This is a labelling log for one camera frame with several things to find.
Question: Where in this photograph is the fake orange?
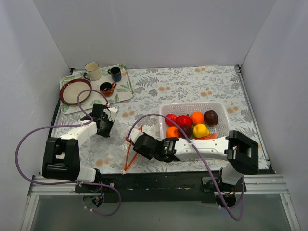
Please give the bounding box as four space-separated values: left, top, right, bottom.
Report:
166 126 180 138
191 111 204 125

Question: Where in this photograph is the clear zip top bag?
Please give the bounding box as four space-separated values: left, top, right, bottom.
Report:
90 123 129 174

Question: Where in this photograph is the fake red strawberry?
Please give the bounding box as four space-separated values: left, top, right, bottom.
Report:
165 114 177 127

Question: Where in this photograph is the fake red apple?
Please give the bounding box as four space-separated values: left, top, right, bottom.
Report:
176 115 192 127

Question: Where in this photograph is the fake yellow lemon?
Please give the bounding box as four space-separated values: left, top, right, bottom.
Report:
192 124 210 138

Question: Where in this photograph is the fake watermelon slice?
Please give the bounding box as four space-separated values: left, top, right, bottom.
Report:
194 133 218 140

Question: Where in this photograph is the fake dark purple fig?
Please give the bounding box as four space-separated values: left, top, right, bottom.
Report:
204 110 218 127

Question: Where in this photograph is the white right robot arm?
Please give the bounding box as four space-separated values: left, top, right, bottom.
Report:
128 129 259 191

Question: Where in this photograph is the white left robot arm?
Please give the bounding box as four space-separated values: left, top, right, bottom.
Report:
42 104 118 193

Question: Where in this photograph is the orange brown ceramic mug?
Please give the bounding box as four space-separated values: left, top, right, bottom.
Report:
100 82 117 97

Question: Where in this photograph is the leaf print serving tray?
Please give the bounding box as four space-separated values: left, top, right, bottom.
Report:
60 64 134 114

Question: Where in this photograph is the red rimmed cream plate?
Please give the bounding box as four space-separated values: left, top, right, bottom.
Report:
60 78 92 104

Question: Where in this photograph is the cream enamel mug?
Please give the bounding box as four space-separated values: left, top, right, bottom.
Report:
83 62 102 81

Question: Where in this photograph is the dark blue mug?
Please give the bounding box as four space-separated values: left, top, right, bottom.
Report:
107 67 122 82

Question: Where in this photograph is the white plastic basket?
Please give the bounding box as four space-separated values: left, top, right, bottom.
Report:
159 102 231 138

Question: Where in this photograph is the floral table mat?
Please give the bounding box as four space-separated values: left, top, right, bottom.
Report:
49 65 270 173

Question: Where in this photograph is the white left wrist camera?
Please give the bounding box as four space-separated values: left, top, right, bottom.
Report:
105 107 118 122

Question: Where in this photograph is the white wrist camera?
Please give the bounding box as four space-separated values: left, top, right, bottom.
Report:
105 107 118 122
126 128 143 144

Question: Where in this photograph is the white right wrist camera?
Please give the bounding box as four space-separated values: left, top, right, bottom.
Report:
126 128 143 144

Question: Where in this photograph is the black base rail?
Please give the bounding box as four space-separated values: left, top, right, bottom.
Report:
74 171 247 203

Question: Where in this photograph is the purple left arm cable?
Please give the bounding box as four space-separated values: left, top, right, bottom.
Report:
14 89 122 217

